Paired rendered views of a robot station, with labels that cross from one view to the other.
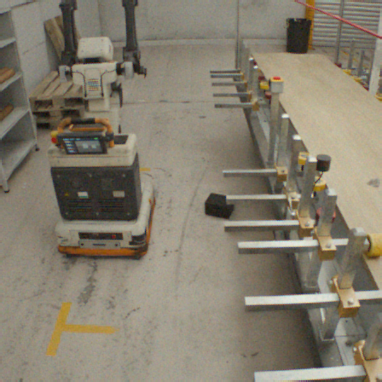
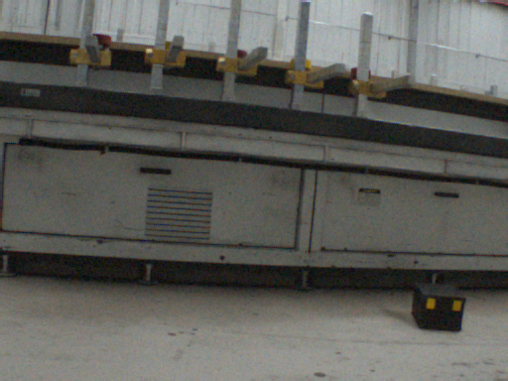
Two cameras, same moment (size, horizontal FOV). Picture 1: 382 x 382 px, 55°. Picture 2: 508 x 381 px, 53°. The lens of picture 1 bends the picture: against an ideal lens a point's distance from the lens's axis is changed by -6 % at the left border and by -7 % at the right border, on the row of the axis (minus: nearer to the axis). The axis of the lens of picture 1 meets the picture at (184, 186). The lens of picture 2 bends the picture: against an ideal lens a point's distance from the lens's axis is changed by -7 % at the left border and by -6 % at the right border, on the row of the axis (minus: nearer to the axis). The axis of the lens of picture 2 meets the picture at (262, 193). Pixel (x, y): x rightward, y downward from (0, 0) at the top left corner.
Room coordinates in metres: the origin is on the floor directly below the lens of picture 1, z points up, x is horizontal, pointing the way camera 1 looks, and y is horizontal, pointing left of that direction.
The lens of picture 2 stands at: (3.68, 1.29, 0.49)
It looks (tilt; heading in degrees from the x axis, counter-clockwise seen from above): 3 degrees down; 253
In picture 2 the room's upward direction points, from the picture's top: 5 degrees clockwise
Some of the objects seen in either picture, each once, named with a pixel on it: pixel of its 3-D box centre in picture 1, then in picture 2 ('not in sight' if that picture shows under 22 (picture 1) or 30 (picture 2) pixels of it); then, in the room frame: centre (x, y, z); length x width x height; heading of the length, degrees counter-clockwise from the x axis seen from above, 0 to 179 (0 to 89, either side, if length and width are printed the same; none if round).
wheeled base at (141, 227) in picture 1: (108, 214); not in sight; (2.32, 0.57, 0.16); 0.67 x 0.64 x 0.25; 177
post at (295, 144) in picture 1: (291, 182); not in sight; (1.53, -0.50, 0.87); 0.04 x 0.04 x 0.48; 88
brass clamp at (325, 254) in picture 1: (323, 242); not in sight; (1.01, -0.48, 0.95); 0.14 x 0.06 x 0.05; 178
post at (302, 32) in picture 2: (250, 86); (299, 63); (3.03, -0.55, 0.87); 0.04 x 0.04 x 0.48; 88
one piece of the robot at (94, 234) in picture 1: (101, 235); not in sight; (1.99, 0.56, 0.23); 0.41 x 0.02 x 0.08; 87
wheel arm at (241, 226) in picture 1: (277, 226); not in sight; (1.24, -0.37, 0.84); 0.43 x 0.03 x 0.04; 88
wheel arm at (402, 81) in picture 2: (243, 105); (381, 87); (2.74, -0.46, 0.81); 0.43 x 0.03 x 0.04; 88
